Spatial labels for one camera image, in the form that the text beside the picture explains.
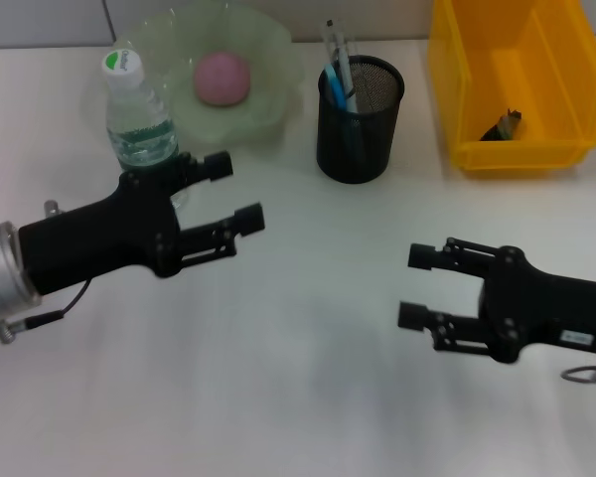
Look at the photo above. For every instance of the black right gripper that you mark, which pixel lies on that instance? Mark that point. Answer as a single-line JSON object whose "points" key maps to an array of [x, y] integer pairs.
{"points": [[551, 308]]}

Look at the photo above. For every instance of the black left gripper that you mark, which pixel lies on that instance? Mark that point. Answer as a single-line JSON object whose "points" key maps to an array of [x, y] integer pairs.
{"points": [[99, 233]]}

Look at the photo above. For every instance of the pink peach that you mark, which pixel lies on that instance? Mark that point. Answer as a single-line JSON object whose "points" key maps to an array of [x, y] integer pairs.
{"points": [[222, 79]]}

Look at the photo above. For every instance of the clear green-label water bottle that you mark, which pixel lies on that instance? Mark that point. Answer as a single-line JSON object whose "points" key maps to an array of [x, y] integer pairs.
{"points": [[139, 124]]}

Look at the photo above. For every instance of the silver ballpoint pen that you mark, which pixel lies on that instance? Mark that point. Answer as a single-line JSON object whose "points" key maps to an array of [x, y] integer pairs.
{"points": [[346, 79]]}

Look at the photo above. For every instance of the green plastic wrapper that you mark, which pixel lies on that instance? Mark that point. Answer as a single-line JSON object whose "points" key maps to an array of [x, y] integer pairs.
{"points": [[504, 126]]}

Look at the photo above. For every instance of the clear plastic ruler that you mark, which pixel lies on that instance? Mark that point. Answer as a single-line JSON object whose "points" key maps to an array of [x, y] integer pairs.
{"points": [[333, 40]]}

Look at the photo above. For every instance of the translucent green fruit bowl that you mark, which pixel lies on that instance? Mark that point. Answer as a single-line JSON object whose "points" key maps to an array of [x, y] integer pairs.
{"points": [[273, 64]]}

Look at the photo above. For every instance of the black mesh pen cup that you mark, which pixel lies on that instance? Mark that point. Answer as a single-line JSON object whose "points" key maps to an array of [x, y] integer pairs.
{"points": [[362, 144]]}

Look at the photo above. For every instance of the yellow plastic bin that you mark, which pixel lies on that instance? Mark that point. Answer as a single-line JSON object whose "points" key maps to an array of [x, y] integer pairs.
{"points": [[526, 74]]}

